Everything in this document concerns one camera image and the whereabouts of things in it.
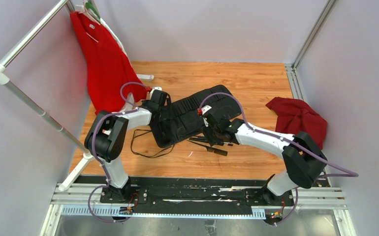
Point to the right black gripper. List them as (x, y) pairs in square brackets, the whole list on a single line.
[(212, 140)]

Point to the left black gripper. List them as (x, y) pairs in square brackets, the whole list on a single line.
[(145, 103)]

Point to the black angled brush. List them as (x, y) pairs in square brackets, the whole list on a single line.
[(199, 139)]

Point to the black makeup brush roll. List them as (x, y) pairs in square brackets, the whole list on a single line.
[(183, 121)]

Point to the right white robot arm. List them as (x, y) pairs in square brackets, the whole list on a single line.
[(303, 159)]

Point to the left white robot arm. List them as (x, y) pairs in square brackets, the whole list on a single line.
[(105, 140)]

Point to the black comb brush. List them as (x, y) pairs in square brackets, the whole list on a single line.
[(212, 149)]

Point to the red hanging shirt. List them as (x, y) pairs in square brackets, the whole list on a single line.
[(111, 77)]

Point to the dark red crumpled cloth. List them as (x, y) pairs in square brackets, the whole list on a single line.
[(295, 115)]

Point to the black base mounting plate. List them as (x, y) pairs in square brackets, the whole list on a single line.
[(202, 196)]

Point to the green white hangers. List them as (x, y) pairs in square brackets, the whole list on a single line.
[(89, 10)]

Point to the metal clothes rack pole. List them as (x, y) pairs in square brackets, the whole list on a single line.
[(51, 70)]

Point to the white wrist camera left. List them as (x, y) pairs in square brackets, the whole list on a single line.
[(156, 88)]

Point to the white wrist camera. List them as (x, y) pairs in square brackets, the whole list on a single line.
[(202, 111), (156, 88)]

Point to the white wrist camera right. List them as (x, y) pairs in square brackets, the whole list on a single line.
[(202, 111)]

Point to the aluminium frame post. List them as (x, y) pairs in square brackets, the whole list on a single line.
[(327, 9)]

